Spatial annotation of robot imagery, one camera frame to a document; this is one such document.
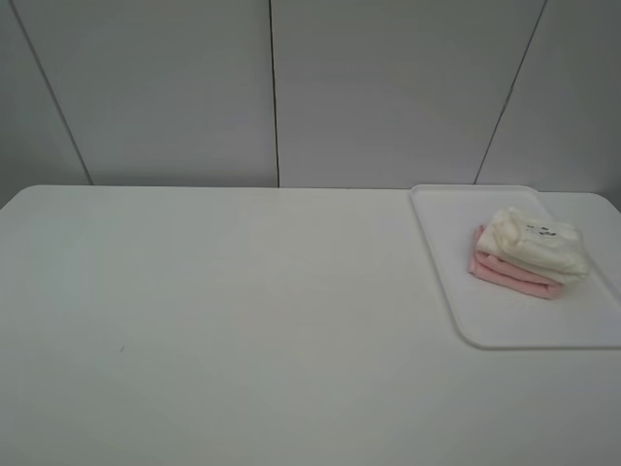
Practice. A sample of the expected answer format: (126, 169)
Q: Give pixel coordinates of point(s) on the pink towel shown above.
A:
(490, 268)

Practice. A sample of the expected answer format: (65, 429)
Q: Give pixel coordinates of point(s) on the white towel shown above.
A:
(550, 249)

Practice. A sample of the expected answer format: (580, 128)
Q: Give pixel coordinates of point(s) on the white plastic tray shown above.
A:
(493, 317)

